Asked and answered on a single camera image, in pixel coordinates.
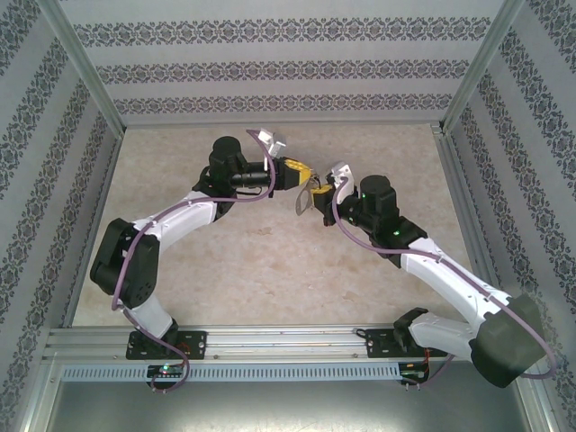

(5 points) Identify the grey carabiner keyring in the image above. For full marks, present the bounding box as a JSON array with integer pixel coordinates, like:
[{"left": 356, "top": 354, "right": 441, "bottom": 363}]
[{"left": 294, "top": 173, "right": 323, "bottom": 216}]

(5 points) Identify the grey metal sheet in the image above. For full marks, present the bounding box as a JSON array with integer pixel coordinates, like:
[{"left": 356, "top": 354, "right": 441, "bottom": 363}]
[{"left": 44, "top": 380, "right": 541, "bottom": 432}]

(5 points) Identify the left circuit board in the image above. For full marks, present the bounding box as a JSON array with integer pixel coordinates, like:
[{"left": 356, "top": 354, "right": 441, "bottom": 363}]
[{"left": 147, "top": 364, "right": 185, "bottom": 378}]

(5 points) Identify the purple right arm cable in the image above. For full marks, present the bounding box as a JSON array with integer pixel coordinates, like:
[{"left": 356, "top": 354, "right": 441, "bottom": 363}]
[{"left": 331, "top": 177, "right": 557, "bottom": 391}]

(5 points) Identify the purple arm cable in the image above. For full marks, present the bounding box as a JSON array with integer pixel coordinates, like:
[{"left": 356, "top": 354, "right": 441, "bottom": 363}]
[
  {"left": 331, "top": 177, "right": 557, "bottom": 391},
  {"left": 110, "top": 129, "right": 276, "bottom": 395}
]

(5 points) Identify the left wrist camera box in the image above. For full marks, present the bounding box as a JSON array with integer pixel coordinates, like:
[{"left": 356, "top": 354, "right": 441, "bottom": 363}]
[{"left": 256, "top": 129, "right": 288, "bottom": 158}]

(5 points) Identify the aluminium side rail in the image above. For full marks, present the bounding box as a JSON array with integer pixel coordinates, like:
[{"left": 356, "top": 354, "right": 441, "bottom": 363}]
[
  {"left": 431, "top": 124, "right": 514, "bottom": 324},
  {"left": 62, "top": 128, "right": 123, "bottom": 328}
]

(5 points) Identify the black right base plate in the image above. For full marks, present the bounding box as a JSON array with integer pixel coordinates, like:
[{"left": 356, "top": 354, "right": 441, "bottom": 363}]
[{"left": 364, "top": 327, "right": 449, "bottom": 360}]

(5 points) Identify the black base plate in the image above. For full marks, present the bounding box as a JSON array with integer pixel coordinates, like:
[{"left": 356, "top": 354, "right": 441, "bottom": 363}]
[
  {"left": 125, "top": 330, "right": 208, "bottom": 361},
  {"left": 364, "top": 327, "right": 449, "bottom": 360}
]

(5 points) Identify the aluminium mounting rail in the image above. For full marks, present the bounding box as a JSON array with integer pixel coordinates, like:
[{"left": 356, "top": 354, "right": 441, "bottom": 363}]
[{"left": 42, "top": 321, "right": 530, "bottom": 361}]

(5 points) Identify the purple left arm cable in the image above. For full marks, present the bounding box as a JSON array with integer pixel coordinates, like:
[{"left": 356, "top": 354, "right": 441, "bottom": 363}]
[{"left": 110, "top": 129, "right": 276, "bottom": 395}]

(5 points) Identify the aluminium frame post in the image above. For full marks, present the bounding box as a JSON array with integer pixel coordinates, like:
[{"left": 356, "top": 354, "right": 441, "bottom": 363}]
[
  {"left": 438, "top": 0, "right": 526, "bottom": 131},
  {"left": 35, "top": 0, "right": 127, "bottom": 134}
]

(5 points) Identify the slotted grey cable duct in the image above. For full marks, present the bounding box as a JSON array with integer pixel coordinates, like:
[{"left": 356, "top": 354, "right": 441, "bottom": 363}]
[{"left": 60, "top": 363, "right": 401, "bottom": 382}]

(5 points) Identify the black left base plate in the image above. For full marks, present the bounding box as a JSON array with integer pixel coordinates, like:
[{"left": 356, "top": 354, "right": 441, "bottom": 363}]
[{"left": 125, "top": 330, "right": 208, "bottom": 361}]

